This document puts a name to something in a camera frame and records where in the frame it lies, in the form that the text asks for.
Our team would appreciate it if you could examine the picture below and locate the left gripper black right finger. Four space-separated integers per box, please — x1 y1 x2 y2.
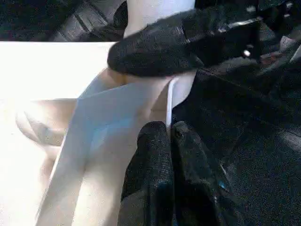
170 120 245 226

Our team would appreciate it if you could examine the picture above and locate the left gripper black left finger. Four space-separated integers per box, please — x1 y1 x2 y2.
119 121 176 226

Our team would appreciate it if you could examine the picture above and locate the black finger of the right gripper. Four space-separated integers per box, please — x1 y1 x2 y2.
112 1 129 33
107 9 205 78

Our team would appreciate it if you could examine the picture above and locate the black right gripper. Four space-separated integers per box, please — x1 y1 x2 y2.
183 0 301 69

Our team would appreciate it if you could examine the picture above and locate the white plastic table leg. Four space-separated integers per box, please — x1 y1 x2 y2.
123 0 196 38

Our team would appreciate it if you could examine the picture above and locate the white plastic table top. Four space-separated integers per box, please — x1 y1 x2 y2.
0 41 196 226

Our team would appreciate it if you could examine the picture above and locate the black plastic mat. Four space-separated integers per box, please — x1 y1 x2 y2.
0 0 301 226

